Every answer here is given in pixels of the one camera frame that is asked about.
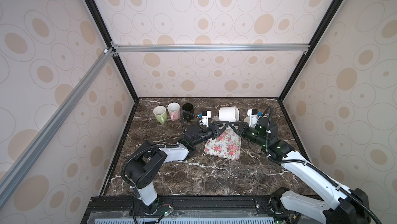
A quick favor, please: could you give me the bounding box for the white ceramic mug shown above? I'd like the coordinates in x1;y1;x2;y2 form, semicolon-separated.
219;106;240;122

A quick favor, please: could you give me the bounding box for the black metal cup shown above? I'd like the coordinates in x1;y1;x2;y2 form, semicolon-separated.
182;103;194;122

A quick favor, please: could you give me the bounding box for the pink ceramic mug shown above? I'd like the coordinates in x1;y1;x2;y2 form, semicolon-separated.
167;103;181;121

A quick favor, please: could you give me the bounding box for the light green ceramic mug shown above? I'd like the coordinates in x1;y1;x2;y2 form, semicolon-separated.
153;106;167;123

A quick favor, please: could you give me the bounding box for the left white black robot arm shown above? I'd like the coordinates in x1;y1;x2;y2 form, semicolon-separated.
121;111;229;207

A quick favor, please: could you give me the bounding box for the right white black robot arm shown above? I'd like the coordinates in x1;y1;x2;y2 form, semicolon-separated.
229;106;381;224

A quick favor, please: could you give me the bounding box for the floral rectangular serving tray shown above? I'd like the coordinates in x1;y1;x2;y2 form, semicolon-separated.
204;127;242;161

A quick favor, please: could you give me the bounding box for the green circuit board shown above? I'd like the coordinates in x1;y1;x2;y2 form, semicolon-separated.
158;204;174;221

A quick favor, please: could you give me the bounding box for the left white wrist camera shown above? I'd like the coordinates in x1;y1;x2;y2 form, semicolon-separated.
198;110;212;127

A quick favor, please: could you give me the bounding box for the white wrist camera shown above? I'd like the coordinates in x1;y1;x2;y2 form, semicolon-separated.
247;109;260;128
198;110;212;127

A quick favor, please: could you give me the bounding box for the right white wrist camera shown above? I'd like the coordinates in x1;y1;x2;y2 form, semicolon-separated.
247;109;260;128

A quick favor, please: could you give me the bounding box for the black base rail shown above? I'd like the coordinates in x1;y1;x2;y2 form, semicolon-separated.
81;196;298;224

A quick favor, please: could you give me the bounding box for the back aluminium frame bar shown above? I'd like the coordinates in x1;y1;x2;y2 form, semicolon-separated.
114;44;310;53

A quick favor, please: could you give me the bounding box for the aluminium frame bar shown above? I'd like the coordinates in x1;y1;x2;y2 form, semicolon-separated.
1;47;115;207
114;44;310;53

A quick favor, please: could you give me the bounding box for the left aluminium frame bar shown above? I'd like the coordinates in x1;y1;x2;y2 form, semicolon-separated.
1;47;115;207

